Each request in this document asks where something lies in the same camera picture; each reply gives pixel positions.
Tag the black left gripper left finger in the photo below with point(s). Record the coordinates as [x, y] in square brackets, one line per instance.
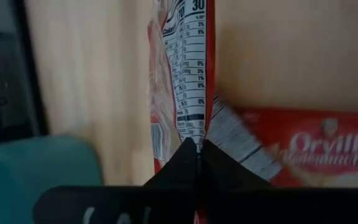
[172, 174]

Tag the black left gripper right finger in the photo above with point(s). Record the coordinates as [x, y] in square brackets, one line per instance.
[225, 174]

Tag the red popcorn bag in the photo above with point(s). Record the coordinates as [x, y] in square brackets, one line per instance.
[322, 149]
[191, 62]
[241, 140]

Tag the teal plastic basket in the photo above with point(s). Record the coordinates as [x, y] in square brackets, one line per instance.
[42, 161]

